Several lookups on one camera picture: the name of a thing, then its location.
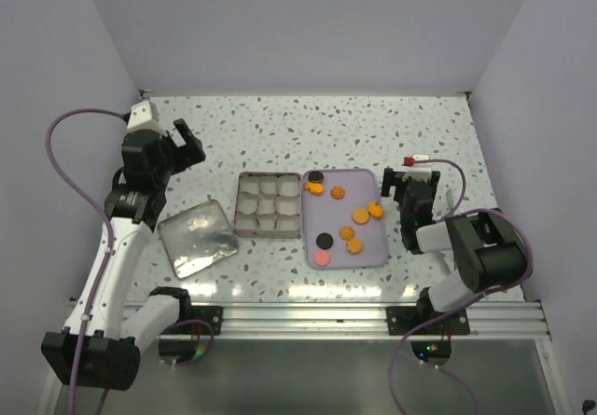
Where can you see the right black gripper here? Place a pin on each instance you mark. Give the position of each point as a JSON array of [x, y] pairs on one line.
[[393, 177]]

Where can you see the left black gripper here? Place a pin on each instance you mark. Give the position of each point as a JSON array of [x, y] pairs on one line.
[[187, 154]]

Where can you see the orange swirl cookie top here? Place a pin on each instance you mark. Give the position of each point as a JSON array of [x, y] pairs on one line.
[[337, 192]]

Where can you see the orange swirl cookie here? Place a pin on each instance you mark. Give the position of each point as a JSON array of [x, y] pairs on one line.
[[347, 233], [337, 192]]

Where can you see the black sandwich cookie top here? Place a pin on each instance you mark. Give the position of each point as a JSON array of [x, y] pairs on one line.
[[316, 177]]

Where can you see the orange flower cookie top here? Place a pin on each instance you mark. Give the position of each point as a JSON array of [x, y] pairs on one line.
[[315, 188]]

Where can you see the orange flower cookie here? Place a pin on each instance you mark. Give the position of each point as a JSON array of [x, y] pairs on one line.
[[354, 246], [315, 188], [375, 210]]

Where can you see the lilac plastic tray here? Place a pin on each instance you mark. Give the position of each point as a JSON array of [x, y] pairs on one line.
[[325, 214]]

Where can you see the black round cookie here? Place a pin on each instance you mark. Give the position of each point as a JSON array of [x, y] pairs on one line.
[[324, 241]]

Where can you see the pink round cookie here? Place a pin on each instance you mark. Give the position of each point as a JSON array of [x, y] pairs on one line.
[[321, 258]]

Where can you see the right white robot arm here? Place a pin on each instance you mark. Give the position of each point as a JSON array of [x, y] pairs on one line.
[[489, 253]]

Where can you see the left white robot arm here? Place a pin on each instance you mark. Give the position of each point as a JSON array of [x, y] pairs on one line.
[[97, 347]]

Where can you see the orange flower cookie right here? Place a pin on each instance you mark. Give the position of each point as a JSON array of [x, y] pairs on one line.
[[375, 210]]

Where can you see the round orange cookie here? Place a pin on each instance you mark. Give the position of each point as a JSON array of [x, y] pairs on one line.
[[360, 216]]

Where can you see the orange swirl cookie lower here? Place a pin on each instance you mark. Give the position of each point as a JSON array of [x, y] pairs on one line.
[[347, 233]]

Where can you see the orange flower cookie lower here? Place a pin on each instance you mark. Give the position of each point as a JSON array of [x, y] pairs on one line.
[[354, 246]]

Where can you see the silver tin lid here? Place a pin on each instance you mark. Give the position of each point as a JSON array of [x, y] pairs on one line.
[[197, 238]]

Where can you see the square cookie tin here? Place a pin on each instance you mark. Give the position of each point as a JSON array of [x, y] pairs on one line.
[[268, 206]]

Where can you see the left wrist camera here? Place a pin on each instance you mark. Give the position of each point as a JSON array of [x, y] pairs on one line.
[[144, 116]]

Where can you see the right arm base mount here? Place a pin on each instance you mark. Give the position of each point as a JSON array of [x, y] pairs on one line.
[[428, 342]]

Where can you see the aluminium rail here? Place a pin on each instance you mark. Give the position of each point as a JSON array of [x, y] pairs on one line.
[[368, 321]]

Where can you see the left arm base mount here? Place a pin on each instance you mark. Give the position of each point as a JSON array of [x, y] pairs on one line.
[[188, 342]]

